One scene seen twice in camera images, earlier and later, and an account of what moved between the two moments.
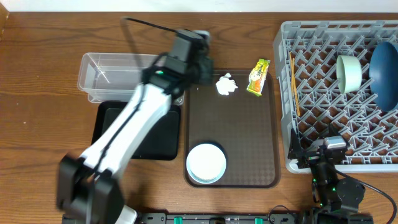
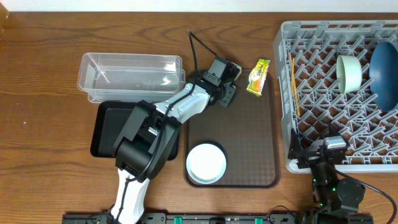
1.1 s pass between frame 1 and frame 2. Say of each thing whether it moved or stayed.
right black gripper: stayed
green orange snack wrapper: stayed
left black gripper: moved
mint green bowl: stayed
